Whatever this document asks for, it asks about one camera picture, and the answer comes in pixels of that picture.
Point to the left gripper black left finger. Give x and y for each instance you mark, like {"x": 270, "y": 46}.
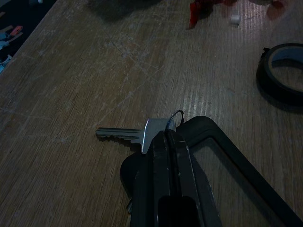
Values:
{"x": 148, "y": 179}

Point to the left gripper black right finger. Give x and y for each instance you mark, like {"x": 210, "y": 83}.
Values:
{"x": 187, "y": 175}

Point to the silver metal key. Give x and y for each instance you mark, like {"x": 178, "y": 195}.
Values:
{"x": 151, "y": 132}

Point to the black key tag with window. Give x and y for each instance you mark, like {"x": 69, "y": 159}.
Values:
{"x": 241, "y": 156}

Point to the black tape roll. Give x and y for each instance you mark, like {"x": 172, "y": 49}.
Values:
{"x": 265, "y": 78}

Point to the small white plastic cylinder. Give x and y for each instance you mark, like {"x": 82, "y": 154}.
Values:
{"x": 234, "y": 20}

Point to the large red plastic scrap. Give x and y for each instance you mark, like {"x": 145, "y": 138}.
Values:
{"x": 197, "y": 10}

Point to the small red plastic scrap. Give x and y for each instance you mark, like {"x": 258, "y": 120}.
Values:
{"x": 275, "y": 6}

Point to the small orange object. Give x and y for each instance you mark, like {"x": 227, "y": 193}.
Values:
{"x": 16, "y": 30}

